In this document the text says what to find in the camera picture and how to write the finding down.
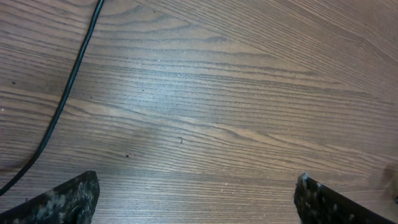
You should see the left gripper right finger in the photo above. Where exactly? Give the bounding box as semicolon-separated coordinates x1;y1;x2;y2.
294;173;394;224

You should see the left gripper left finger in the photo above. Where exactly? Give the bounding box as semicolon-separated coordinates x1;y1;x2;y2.
1;170;100;224

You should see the black cable silver connector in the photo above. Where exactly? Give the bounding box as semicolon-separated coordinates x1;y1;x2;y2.
1;0;105;196

